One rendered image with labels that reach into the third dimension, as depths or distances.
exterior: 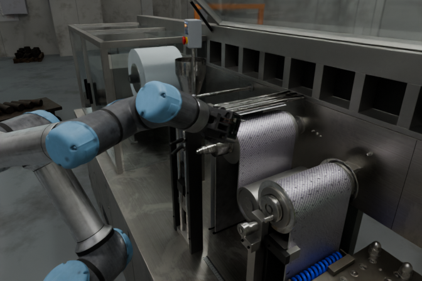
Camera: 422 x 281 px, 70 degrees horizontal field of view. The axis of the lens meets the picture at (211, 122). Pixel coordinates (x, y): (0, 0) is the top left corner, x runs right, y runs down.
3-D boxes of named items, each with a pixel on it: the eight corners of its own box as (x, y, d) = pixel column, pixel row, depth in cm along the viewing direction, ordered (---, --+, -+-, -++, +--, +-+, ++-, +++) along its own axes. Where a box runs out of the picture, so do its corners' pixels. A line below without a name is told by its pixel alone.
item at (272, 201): (270, 192, 79) (282, 220, 77) (275, 190, 80) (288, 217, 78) (256, 199, 86) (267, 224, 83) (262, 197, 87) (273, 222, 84)
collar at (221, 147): (208, 152, 100) (208, 135, 98) (223, 148, 103) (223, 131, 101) (218, 160, 95) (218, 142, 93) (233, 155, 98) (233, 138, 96)
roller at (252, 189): (235, 210, 102) (237, 180, 97) (291, 187, 114) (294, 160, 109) (258, 231, 92) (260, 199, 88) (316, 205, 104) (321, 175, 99)
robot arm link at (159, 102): (130, 83, 57) (165, 73, 53) (167, 98, 66) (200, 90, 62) (129, 123, 55) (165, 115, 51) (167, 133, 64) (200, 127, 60)
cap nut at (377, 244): (365, 251, 96) (368, 240, 94) (372, 246, 98) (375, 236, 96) (376, 259, 93) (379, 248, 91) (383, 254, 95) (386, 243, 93)
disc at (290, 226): (256, 213, 91) (259, 171, 85) (257, 212, 91) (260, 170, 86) (291, 244, 79) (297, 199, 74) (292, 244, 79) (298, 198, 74)
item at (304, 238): (282, 281, 87) (289, 232, 80) (336, 250, 98) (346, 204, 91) (284, 283, 86) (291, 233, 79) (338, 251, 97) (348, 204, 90)
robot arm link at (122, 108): (80, 113, 60) (119, 102, 54) (119, 98, 69) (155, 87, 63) (96, 148, 61) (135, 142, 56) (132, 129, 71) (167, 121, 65)
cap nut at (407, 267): (394, 272, 88) (398, 261, 87) (402, 267, 90) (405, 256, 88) (407, 281, 86) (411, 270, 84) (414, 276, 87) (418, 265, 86)
